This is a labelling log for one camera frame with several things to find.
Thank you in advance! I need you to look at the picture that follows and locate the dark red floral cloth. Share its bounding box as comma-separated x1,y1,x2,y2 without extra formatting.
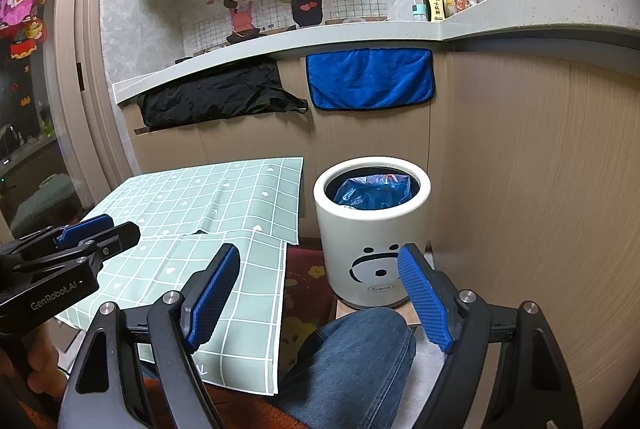
277,244,337,380

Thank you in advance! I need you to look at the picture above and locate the blue plastic bin liner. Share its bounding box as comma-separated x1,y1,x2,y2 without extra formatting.
333,174,420,213

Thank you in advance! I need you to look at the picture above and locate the white bin with face print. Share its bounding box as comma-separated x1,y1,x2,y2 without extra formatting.
312,154,432,310

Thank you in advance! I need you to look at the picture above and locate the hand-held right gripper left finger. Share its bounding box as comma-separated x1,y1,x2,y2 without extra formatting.
60,243,242,429

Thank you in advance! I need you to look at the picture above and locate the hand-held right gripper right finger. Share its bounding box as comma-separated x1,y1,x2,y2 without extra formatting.
397,243,583,429

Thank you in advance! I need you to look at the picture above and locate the person's jeans leg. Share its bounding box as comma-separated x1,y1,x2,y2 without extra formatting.
262,306,417,429

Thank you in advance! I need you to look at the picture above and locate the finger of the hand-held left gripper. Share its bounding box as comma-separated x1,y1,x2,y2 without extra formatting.
9,221,142,275
0,214,115,260

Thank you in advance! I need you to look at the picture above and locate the black cloth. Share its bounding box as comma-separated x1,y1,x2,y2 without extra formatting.
135,61,309,130

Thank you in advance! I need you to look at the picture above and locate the person's left hand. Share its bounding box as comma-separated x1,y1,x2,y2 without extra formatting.
22,326,74,403

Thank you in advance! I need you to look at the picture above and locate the grey kitchen counter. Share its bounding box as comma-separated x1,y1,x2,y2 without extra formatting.
112,0,640,106

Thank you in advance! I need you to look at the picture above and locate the red lantern window sticker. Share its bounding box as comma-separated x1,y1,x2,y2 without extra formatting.
9,21,44,60

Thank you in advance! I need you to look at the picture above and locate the blue towel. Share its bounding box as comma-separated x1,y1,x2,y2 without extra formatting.
304,48,435,113

